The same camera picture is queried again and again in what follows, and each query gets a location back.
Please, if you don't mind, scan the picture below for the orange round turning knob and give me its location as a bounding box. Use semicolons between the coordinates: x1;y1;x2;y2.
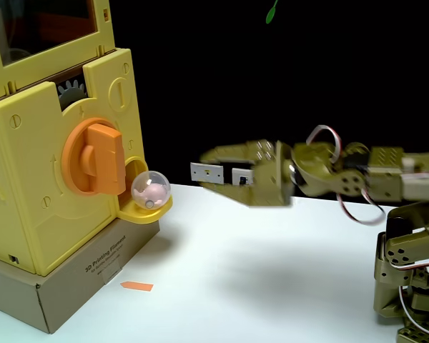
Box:
61;117;127;197

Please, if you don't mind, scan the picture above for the yellow toy vending machine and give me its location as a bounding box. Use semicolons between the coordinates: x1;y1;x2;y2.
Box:
0;0;174;278

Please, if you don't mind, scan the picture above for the clear capsule with pink toy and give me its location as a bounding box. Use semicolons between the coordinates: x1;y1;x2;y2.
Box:
130;170;172;212

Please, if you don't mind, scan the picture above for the yellow dispensing tray flap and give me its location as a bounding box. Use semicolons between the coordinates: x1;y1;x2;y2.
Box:
117;194;174;225

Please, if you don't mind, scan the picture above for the orange paper arrow marker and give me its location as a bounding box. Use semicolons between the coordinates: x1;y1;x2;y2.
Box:
119;281;154;292

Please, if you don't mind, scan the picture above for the green leaf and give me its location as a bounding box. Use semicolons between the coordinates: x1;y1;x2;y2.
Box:
265;0;280;25

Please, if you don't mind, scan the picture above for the grey plastic gear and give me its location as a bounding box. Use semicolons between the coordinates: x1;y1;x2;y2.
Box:
56;79;89;111

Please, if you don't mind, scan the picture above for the brown cardboard box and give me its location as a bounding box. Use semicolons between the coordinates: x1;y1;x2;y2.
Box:
0;217;162;335

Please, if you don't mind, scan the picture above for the white wall socket plate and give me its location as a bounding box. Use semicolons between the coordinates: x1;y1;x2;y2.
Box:
231;167;257;188

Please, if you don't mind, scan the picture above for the red white black wrist cable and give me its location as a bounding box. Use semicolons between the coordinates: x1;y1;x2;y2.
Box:
305;124;388;227

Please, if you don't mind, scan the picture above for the red white black base cable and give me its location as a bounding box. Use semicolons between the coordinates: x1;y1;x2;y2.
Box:
398;284;429;337

